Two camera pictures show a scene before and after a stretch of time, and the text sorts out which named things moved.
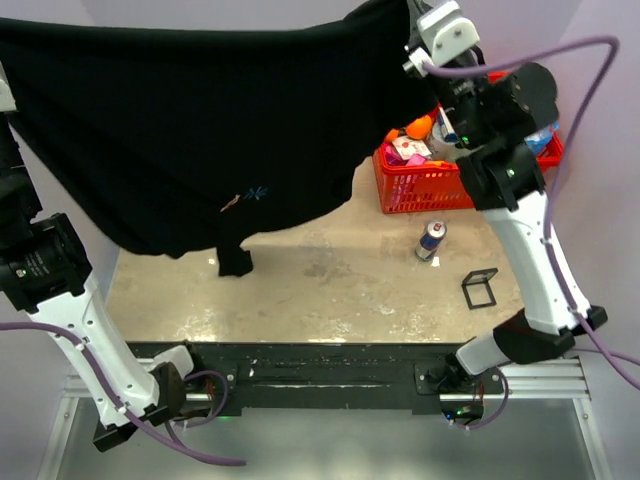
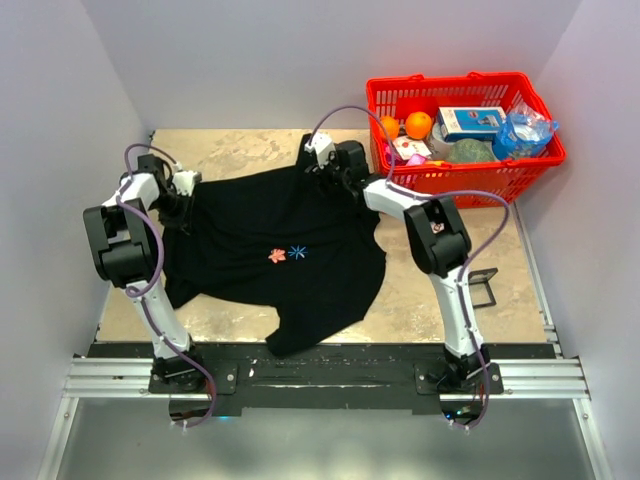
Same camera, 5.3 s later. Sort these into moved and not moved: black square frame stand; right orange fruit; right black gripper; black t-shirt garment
Moved: black t-shirt garment; right black gripper
Not moved: right orange fruit; black square frame stand
